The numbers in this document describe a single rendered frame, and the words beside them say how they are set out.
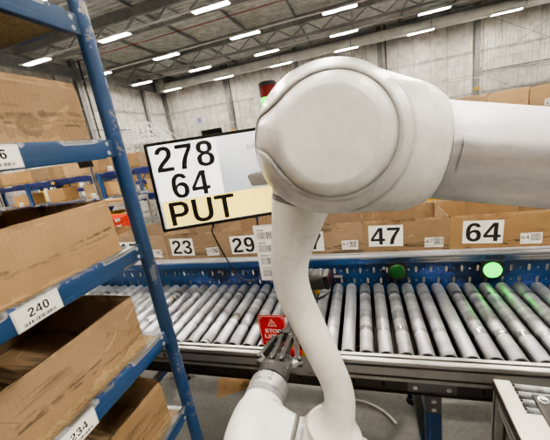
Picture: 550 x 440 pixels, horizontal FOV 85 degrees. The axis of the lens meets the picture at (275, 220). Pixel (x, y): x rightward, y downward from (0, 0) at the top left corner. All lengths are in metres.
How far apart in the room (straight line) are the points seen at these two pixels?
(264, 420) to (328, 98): 0.59
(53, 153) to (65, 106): 0.10
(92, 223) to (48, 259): 0.09
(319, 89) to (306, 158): 0.05
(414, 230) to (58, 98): 1.41
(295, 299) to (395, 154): 0.34
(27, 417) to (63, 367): 0.07
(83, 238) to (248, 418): 0.44
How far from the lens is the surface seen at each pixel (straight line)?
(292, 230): 0.47
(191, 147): 1.06
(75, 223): 0.59
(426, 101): 0.30
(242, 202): 1.04
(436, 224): 1.58
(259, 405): 0.70
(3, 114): 0.56
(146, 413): 0.76
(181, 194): 1.07
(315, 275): 0.93
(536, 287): 1.70
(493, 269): 1.63
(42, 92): 0.60
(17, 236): 0.54
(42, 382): 0.59
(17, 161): 0.51
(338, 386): 0.59
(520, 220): 1.67
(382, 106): 0.23
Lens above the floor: 1.50
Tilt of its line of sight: 15 degrees down
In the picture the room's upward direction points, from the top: 9 degrees counter-clockwise
